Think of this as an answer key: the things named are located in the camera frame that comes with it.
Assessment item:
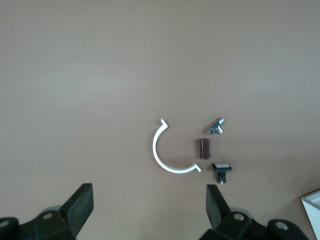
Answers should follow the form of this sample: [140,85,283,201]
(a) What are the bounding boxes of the white curved plastic clamp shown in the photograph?
[152,117,202,174]

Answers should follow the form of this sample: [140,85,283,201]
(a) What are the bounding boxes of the silver metal fitting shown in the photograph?
[207,117,226,136]

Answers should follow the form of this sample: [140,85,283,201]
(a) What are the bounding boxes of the black switch with white face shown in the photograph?
[211,161,233,186]

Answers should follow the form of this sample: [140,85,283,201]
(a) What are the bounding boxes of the white drawer cabinet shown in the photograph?
[300,188,320,240]

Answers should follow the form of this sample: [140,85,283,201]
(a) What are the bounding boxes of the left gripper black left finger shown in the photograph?
[19,182,94,240]

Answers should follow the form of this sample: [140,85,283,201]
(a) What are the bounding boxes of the small brown block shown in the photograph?
[194,137,211,161]

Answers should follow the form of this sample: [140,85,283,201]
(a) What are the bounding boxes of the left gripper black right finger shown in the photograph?
[199,184,266,240]

